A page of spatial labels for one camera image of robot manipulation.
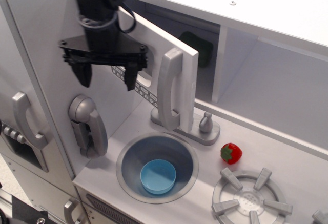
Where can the red toy strawberry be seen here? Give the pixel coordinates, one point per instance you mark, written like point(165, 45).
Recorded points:
point(231, 153)

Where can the green toy bell pepper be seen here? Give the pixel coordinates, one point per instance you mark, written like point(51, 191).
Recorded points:
point(204, 47)

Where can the silver toy stove burner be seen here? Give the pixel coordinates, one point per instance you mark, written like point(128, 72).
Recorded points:
point(244, 196)

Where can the grey ice dispenser panel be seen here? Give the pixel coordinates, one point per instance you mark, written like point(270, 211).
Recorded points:
point(21, 147)

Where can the white microwave door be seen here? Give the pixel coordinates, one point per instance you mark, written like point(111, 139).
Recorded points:
point(171, 70)

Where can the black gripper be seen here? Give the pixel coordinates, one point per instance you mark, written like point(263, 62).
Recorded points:
point(111, 47)

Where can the round grey sink basin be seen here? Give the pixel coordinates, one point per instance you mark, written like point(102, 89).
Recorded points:
point(151, 146)

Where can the silver oven door handle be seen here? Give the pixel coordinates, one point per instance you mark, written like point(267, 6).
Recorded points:
point(69, 207)

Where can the blue plastic bowl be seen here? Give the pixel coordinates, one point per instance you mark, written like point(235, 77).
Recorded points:
point(158, 176)

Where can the silver toy faucet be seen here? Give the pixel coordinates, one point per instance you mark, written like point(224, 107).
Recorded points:
point(204, 130)

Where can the silver fridge door handle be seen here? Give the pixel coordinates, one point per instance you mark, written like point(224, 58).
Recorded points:
point(21, 104)

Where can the white toy kitchen cabinet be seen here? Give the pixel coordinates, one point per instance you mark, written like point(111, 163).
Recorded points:
point(265, 84)

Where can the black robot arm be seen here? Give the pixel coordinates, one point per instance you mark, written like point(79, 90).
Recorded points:
point(101, 14)

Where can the silver toy telephone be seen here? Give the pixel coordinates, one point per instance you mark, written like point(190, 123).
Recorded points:
point(88, 127)

